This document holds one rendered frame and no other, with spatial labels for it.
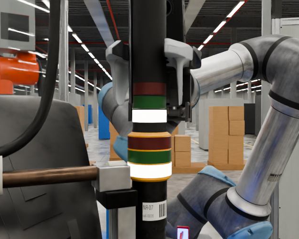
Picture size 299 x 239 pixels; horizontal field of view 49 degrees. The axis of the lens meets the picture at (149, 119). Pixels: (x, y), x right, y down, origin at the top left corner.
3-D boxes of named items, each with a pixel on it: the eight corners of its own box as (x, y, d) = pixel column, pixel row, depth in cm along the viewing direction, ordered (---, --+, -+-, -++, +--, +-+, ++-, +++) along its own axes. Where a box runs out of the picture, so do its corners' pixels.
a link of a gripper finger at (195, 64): (207, 60, 32) (196, 72, 41) (207, 45, 32) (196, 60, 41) (159, 61, 32) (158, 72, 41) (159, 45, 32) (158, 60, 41)
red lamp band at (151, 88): (140, 94, 30) (140, 81, 30) (127, 96, 33) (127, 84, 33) (172, 95, 31) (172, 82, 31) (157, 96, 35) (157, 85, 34)
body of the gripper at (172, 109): (190, 121, 36) (196, 120, 48) (190, 44, 36) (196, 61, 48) (124, 121, 38) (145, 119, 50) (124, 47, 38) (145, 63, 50)
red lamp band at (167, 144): (136, 151, 30) (136, 137, 30) (121, 146, 34) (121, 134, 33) (179, 149, 31) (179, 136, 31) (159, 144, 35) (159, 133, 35)
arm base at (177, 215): (150, 203, 104) (171, 181, 104) (183, 232, 107) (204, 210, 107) (157, 226, 89) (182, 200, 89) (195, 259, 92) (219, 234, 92)
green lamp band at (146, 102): (140, 108, 30) (140, 95, 30) (127, 109, 33) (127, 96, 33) (172, 108, 31) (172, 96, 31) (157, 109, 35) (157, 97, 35)
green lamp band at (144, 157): (136, 165, 30) (136, 151, 30) (121, 159, 34) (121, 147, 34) (179, 162, 31) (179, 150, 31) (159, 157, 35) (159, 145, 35)
